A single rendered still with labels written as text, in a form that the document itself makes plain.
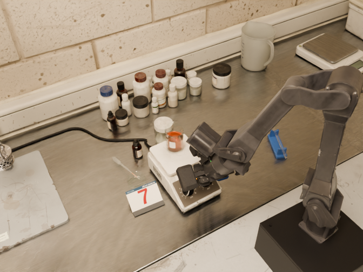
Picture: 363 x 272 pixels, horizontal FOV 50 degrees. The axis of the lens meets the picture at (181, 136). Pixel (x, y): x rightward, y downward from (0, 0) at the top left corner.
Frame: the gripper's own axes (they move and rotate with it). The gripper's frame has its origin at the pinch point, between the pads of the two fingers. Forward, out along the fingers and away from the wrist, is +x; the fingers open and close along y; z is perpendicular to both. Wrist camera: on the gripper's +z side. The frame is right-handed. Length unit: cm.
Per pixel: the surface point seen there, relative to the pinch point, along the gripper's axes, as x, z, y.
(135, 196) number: 9.7, 1.1, 17.9
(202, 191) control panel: 4.1, -3.5, 1.3
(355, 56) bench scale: 15, 29, -82
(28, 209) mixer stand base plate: 18.1, 7.3, 45.4
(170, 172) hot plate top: 3.1, 3.6, 8.3
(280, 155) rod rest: 6.3, -0.2, -27.5
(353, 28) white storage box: 24, 45, -97
